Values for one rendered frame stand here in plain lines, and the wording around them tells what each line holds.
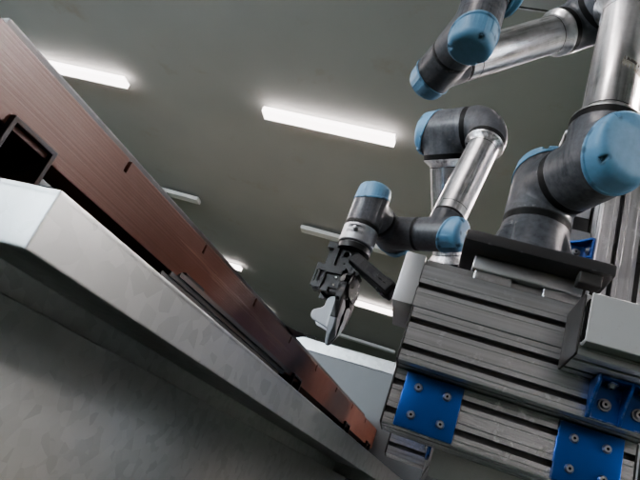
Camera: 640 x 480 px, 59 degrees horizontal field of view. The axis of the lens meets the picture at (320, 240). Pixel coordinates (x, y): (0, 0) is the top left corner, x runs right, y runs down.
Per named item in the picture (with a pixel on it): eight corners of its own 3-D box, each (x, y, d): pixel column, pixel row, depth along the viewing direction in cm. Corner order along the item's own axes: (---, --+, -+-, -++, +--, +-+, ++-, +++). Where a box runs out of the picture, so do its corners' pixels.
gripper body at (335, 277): (317, 302, 118) (336, 251, 123) (355, 311, 115) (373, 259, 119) (308, 287, 112) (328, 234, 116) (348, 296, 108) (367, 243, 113)
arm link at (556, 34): (569, 13, 126) (394, 64, 107) (606, -21, 116) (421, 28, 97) (594, 57, 124) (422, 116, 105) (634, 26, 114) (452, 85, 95)
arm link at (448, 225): (526, 130, 145) (466, 268, 118) (485, 133, 151) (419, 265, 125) (516, 90, 138) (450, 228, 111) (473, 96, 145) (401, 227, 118)
